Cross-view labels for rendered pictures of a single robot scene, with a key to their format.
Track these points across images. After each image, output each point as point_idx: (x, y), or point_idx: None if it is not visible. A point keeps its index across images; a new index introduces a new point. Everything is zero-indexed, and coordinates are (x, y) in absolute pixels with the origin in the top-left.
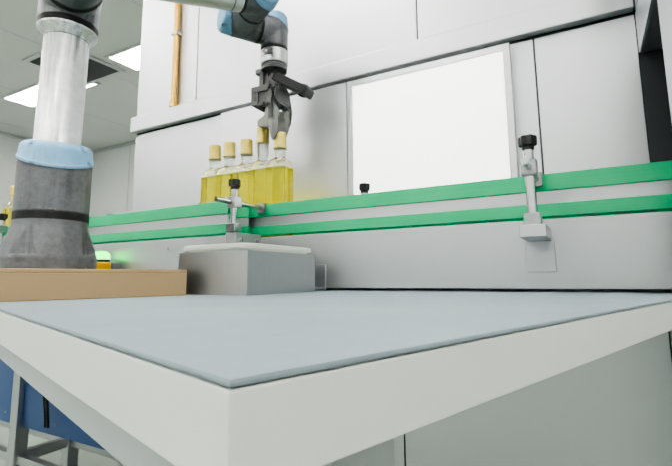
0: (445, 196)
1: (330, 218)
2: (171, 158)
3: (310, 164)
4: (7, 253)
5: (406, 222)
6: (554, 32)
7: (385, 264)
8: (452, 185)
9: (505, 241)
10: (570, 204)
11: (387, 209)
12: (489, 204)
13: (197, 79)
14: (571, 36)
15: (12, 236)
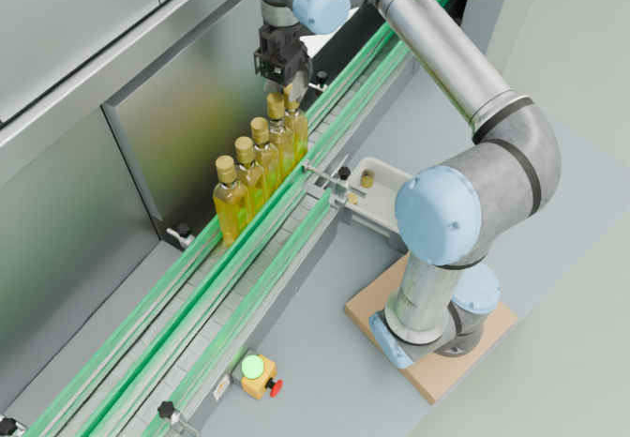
0: (392, 59)
1: (342, 125)
2: (1, 254)
3: (253, 83)
4: (483, 330)
5: (376, 89)
6: None
7: (371, 123)
8: (396, 51)
9: (410, 66)
10: None
11: (368, 90)
12: (403, 49)
13: None
14: None
15: (482, 326)
